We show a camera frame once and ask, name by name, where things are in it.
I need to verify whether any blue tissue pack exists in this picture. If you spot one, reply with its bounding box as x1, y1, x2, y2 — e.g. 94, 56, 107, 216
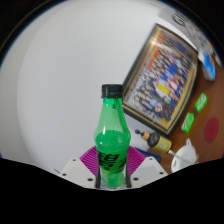
198, 49, 217, 82

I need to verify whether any white patterned cup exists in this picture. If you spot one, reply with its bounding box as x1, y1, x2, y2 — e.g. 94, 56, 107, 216
170, 138, 200, 174

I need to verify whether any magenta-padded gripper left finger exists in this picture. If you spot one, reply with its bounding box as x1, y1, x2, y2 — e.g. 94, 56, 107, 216
58, 146, 101, 189

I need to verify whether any green plastic drink bottle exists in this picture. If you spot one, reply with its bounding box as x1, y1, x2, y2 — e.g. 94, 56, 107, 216
93, 84, 132, 189

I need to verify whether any yellow-labelled dark pump bottle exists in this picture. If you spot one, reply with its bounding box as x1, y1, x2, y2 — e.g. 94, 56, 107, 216
134, 129, 173, 154

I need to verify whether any framed group photo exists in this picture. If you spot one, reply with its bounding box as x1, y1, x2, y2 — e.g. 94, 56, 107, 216
121, 23, 200, 138

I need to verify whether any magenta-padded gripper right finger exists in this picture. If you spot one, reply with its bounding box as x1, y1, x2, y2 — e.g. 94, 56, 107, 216
124, 146, 169, 189

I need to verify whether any flat round red coaster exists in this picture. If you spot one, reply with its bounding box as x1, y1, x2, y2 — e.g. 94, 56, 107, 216
203, 116, 221, 143

